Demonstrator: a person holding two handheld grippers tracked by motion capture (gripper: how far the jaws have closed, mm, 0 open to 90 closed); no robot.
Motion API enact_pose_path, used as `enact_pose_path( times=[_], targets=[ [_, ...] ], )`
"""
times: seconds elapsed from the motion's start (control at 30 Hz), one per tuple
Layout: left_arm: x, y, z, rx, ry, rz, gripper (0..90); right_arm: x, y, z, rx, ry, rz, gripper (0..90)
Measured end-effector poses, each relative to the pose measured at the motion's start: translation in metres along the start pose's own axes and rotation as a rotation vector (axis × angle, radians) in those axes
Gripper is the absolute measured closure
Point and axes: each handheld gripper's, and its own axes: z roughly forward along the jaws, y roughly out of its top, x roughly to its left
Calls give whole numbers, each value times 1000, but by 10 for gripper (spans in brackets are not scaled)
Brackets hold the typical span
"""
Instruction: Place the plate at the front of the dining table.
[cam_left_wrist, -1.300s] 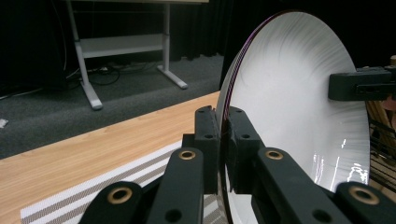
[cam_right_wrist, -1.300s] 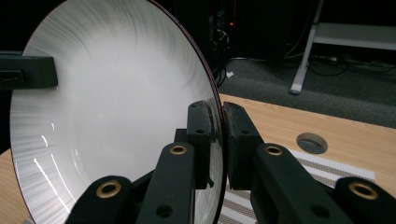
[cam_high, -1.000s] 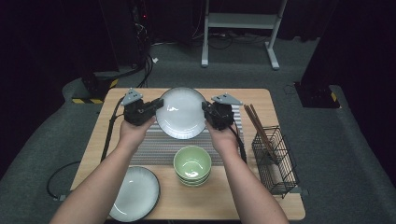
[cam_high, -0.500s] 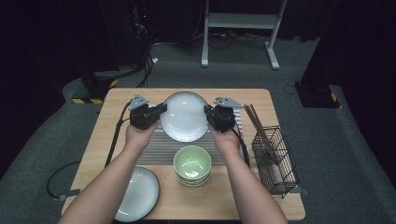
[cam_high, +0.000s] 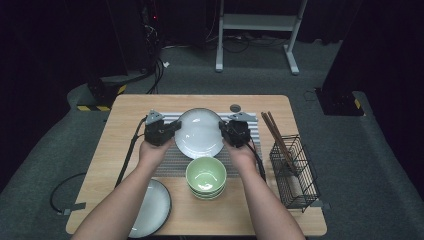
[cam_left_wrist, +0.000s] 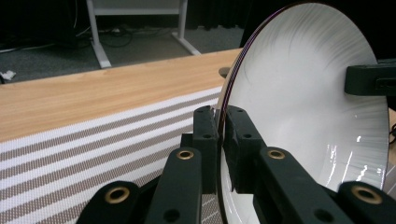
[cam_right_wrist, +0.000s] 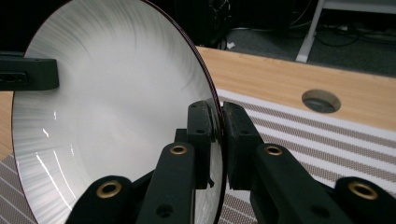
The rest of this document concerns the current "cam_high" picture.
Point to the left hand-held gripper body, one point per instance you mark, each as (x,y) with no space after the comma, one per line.
(156,133)

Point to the white paper scrap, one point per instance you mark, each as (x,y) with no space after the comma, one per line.
(165,64)

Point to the white-framed desk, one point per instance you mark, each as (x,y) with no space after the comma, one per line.
(260,21)

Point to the black stand base striped edge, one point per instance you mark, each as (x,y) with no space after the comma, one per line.
(336,103)
(103,93)

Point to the person's left hand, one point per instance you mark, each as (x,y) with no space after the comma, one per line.
(153,156)

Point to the striped woven placemat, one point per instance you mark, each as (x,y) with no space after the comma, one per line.
(176,166)

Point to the person's right hand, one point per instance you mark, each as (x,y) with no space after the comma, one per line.
(243,158)

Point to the brown wooden chopstick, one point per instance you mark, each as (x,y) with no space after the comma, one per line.
(275,126)
(271,130)

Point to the black computer tower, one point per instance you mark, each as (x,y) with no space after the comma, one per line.
(146,33)

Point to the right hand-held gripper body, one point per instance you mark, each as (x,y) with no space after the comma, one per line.
(238,131)

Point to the green ceramic bowl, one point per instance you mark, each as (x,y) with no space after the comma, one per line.
(208,198)
(213,194)
(206,173)

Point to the white plate with dark rim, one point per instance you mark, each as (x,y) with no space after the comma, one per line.
(200,133)
(156,206)

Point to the grey tape strip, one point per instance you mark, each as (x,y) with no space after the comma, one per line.
(325,206)
(76,207)

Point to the black curtain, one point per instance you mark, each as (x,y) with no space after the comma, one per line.
(383,50)
(50,50)

